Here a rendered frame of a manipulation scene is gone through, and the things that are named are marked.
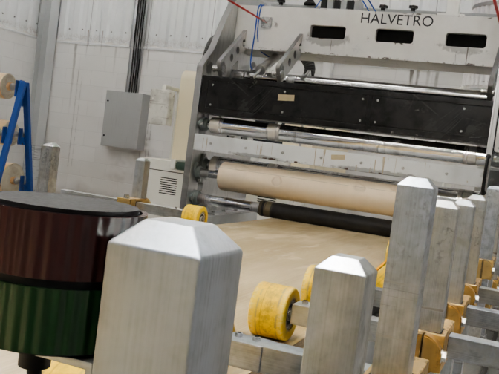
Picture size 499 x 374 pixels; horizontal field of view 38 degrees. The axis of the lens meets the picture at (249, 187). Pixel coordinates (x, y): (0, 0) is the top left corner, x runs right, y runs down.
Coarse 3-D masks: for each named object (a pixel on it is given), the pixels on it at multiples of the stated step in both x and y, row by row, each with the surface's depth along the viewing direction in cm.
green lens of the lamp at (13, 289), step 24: (0, 288) 24; (24, 288) 24; (48, 288) 24; (0, 312) 24; (24, 312) 24; (48, 312) 24; (72, 312) 24; (96, 312) 24; (0, 336) 24; (24, 336) 24; (48, 336) 24; (72, 336) 24; (96, 336) 25
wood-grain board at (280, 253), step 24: (240, 240) 215; (264, 240) 222; (288, 240) 230; (312, 240) 238; (336, 240) 248; (360, 240) 258; (384, 240) 268; (264, 264) 176; (288, 264) 181; (312, 264) 186; (240, 288) 142; (240, 312) 121; (0, 360) 82
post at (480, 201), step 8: (472, 200) 139; (480, 200) 139; (480, 208) 139; (480, 216) 139; (480, 224) 139; (472, 232) 139; (480, 232) 139; (472, 240) 139; (480, 240) 140; (472, 248) 139; (472, 256) 139; (472, 264) 139; (472, 272) 139; (472, 280) 139; (464, 328) 140; (456, 360) 141; (456, 368) 141
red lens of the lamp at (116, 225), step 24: (0, 216) 24; (24, 216) 24; (48, 216) 24; (72, 216) 24; (144, 216) 26; (0, 240) 24; (24, 240) 24; (48, 240) 24; (72, 240) 24; (96, 240) 24; (0, 264) 24; (24, 264) 24; (48, 264) 24; (72, 264) 24; (96, 264) 24
